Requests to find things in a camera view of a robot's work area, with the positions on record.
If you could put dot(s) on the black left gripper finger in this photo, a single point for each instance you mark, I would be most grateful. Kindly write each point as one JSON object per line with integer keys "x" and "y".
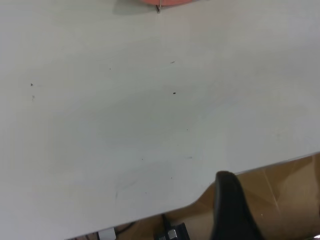
{"x": 232, "y": 212}

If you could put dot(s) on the pink round plate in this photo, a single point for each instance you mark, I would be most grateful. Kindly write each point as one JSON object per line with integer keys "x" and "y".
{"x": 165, "y": 2}

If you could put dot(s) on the black plug block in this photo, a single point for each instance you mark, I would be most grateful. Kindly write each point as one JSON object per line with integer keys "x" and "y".
{"x": 172, "y": 233}

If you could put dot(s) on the white power adapter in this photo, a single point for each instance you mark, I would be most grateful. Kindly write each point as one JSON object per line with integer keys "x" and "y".
{"x": 107, "y": 234}

